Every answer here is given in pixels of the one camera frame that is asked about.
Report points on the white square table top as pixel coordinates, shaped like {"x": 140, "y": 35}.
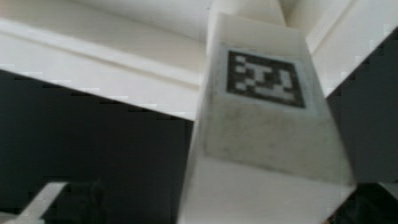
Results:
{"x": 129, "y": 48}

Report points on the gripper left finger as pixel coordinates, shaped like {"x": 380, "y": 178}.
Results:
{"x": 30, "y": 216}

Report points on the white leg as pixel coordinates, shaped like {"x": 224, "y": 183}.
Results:
{"x": 268, "y": 174}

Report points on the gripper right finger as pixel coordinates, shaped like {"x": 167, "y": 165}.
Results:
{"x": 385, "y": 191}

